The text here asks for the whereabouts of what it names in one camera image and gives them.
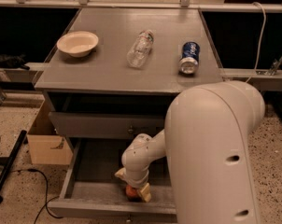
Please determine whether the blue soda can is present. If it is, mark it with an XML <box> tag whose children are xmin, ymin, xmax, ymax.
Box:
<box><xmin>178</xmin><ymin>42</ymin><xmax>200</xmax><ymax>75</ymax></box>

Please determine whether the clear plastic water bottle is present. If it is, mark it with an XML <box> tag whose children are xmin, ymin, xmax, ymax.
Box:
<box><xmin>127</xmin><ymin>30</ymin><xmax>154</xmax><ymax>68</ymax></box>

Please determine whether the white hanging cable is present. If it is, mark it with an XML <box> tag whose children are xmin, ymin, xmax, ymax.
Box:
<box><xmin>245</xmin><ymin>1</ymin><xmax>268</xmax><ymax>84</ymax></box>

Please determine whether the cardboard box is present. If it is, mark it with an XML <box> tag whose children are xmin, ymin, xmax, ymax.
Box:
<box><xmin>27</xmin><ymin>103</ymin><xmax>73</xmax><ymax>165</ymax></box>

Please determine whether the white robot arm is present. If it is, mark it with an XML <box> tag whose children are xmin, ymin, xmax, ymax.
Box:
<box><xmin>116</xmin><ymin>81</ymin><xmax>265</xmax><ymax>224</ymax></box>

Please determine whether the white paper bowl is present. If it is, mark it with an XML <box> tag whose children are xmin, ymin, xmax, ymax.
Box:
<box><xmin>57</xmin><ymin>31</ymin><xmax>99</xmax><ymax>58</ymax></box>

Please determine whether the black floor cable left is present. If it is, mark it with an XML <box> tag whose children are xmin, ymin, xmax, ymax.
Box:
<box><xmin>9</xmin><ymin>168</ymin><xmax>64</xmax><ymax>224</ymax></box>

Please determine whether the closed grey upper drawer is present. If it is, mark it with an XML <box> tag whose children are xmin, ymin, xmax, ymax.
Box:
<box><xmin>49</xmin><ymin>112</ymin><xmax>164</xmax><ymax>139</ymax></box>

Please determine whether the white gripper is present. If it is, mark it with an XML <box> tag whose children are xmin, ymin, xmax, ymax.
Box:
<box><xmin>115</xmin><ymin>168</ymin><xmax>151</xmax><ymax>203</ymax></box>

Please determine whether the black bag on shelf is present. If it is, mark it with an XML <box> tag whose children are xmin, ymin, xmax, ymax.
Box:
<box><xmin>0</xmin><ymin>54</ymin><xmax>30</xmax><ymax>70</ymax></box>

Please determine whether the black metal stand bar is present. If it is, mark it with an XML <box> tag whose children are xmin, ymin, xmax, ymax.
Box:
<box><xmin>0</xmin><ymin>130</ymin><xmax>27</xmax><ymax>203</ymax></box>

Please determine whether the red apple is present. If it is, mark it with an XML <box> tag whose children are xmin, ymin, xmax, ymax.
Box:
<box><xmin>125</xmin><ymin>185</ymin><xmax>141</xmax><ymax>202</ymax></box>

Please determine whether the grey drawer cabinet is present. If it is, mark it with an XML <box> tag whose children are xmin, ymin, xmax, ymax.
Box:
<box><xmin>34</xmin><ymin>7</ymin><xmax>228</xmax><ymax>161</ymax></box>

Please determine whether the open grey lower drawer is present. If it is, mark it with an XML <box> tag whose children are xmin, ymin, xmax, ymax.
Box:
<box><xmin>49</xmin><ymin>139</ymin><xmax>176</xmax><ymax>224</ymax></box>

